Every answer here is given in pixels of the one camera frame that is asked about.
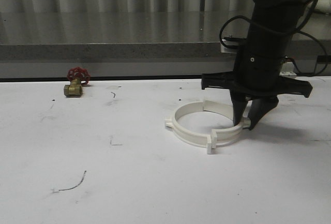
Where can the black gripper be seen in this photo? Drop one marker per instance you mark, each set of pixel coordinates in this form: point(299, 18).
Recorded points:
point(256, 74)

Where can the white half clamp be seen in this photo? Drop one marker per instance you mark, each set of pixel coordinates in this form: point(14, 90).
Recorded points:
point(184, 134)
point(223, 136)

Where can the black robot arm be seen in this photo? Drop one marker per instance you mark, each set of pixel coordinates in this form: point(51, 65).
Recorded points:
point(277, 20)

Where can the brass valve red handwheel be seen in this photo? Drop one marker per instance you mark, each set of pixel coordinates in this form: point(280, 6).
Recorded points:
point(78, 77)

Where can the white circuit breaker red switch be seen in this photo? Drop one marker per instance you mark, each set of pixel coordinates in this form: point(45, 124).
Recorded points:
point(287, 69)

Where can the grey camera on gripper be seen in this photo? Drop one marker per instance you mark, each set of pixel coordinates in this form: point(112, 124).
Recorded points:
point(230, 44)

